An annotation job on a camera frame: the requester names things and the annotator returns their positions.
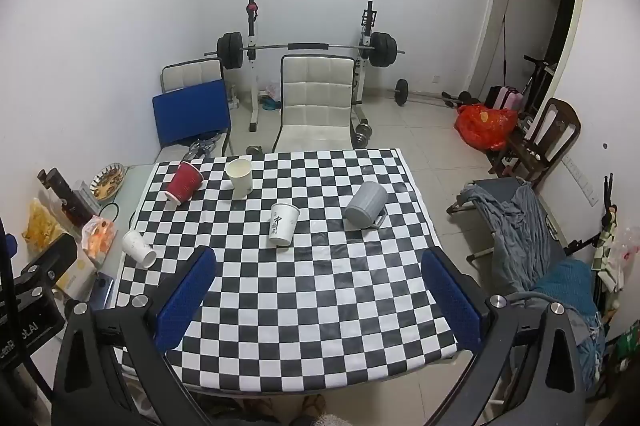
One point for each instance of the white plastic bags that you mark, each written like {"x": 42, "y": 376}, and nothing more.
{"x": 617, "y": 256}

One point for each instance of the red plastic cup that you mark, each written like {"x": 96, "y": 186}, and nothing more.
{"x": 182, "y": 183}

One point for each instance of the white padded chair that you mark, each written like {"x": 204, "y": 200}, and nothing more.
{"x": 192, "y": 73}
{"x": 315, "y": 100}

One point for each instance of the red resistance band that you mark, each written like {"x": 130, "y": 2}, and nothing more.
{"x": 504, "y": 45}

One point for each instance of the white squat rack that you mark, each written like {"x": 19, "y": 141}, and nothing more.
{"x": 252, "y": 95}

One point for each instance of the black bottle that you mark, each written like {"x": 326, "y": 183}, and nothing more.
{"x": 62, "y": 196}

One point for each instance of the pink suitcase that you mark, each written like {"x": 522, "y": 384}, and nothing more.
{"x": 505, "y": 98}

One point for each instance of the small white box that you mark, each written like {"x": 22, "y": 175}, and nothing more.
{"x": 85, "y": 201}

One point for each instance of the chrome metal frame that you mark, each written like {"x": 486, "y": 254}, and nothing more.
{"x": 200, "y": 146}

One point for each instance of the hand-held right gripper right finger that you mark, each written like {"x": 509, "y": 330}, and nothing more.
{"x": 452, "y": 306}

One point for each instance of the white printed paper cup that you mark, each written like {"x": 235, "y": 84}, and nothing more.
{"x": 282, "y": 226}

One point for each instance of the black white checkered tablecloth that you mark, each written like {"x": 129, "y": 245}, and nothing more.
{"x": 310, "y": 306}

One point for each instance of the clear bag of orange snacks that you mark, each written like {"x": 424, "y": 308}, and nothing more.
{"x": 97, "y": 236}

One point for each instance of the black kick scooter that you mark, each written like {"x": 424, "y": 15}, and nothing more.
{"x": 540, "y": 75}

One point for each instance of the folding cot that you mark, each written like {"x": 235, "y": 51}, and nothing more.
{"x": 492, "y": 191}

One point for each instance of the red plastic bag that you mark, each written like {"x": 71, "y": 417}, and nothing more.
{"x": 482, "y": 125}

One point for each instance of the teal blanket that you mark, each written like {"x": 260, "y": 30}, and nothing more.
{"x": 570, "y": 286}

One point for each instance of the white power strip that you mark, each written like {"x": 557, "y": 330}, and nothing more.
{"x": 580, "y": 178}

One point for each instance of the blue board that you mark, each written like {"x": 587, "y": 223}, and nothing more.
{"x": 192, "y": 110}

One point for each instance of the patterned plate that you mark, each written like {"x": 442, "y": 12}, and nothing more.
{"x": 107, "y": 181}

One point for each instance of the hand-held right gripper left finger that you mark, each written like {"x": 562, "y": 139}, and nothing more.
{"x": 185, "y": 301}

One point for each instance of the small white paper cup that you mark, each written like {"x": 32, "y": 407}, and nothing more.
{"x": 137, "y": 248}

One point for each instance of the dark wooden chair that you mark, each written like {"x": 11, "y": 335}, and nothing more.
{"x": 550, "y": 130}

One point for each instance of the cream paper cup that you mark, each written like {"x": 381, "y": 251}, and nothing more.
{"x": 240, "y": 178}

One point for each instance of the yellow snack bag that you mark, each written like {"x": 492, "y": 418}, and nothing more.
{"x": 40, "y": 226}

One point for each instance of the grey dumbbell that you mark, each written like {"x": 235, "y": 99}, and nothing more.
{"x": 362, "y": 134}

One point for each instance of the yellow box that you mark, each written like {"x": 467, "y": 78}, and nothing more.
{"x": 75, "y": 276}

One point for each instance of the short barbell with black plates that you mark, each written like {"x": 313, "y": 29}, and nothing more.
{"x": 401, "y": 91}

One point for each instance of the long barbell with black plates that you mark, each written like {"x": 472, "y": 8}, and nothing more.
{"x": 232, "y": 50}

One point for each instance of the door frame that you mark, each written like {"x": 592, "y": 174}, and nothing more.
{"x": 492, "y": 5}

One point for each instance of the grey cloth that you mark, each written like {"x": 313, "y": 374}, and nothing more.
{"x": 520, "y": 231}

